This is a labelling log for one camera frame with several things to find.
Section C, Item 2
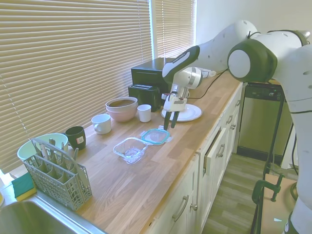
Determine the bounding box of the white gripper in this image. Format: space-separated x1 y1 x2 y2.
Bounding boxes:
162 94 188 131

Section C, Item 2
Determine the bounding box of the clear lid with teal seal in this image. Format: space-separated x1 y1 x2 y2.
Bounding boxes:
140 125 174 147

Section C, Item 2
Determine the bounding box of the clear glass food container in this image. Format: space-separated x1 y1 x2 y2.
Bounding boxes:
113 137 149 165

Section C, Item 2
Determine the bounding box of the white dinner plate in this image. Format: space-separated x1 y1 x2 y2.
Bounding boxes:
161 104 203 122

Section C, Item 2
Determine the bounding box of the white ceramic mug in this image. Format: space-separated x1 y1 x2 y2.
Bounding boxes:
91 114 112 135
136 104 152 123

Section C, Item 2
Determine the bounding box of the black toaster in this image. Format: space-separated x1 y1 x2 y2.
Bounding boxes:
128 84 162 113

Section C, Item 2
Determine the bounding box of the black box appliance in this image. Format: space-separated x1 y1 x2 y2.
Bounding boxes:
131 57 181 92

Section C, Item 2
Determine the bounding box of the grey bowl with brown inside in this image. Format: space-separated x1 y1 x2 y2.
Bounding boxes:
105 97 138 113

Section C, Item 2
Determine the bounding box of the white plastic item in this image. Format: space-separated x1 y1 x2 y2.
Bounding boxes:
201 68 216 78

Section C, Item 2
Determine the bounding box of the white kitchen cabinet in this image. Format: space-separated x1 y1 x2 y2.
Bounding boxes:
146 82 244 234

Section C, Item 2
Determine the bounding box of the stainless steel dishwasher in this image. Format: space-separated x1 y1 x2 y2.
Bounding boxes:
236 82 297 161

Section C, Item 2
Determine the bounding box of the black cup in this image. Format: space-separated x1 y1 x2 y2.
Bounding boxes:
65 126 87 151

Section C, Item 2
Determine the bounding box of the black tripod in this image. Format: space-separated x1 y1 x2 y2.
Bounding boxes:
251 95 286 234

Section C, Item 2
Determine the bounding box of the dark green clamp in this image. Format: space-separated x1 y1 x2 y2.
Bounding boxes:
252 174 285 203

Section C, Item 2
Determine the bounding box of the wide beige window blind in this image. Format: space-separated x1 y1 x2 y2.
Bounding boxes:
0 0 153 175

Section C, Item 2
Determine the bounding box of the grey plastic cutlery basket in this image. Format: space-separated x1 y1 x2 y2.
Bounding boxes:
23 138 93 212

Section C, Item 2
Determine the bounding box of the wooden mounting table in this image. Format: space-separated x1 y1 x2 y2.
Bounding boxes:
258 172 299 234

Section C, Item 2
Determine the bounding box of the mint green bowl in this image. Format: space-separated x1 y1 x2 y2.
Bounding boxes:
17 133 69 169

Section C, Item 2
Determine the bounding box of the yellow green sponge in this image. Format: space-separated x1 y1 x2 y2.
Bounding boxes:
11 173 38 202

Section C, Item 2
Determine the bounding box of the stainless steel double sink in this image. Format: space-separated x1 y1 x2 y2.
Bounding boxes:
0 195 108 234

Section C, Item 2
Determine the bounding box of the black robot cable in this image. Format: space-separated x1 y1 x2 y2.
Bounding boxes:
186 30 260 100

